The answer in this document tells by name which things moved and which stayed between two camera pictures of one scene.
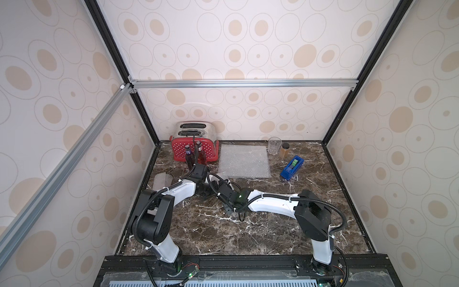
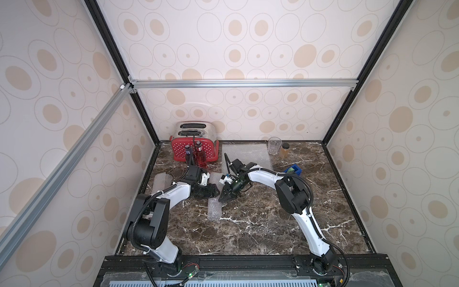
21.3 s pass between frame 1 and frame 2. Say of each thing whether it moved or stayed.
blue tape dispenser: moved
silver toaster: stayed
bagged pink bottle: stayed
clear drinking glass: stayed
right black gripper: moved
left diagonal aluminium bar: stayed
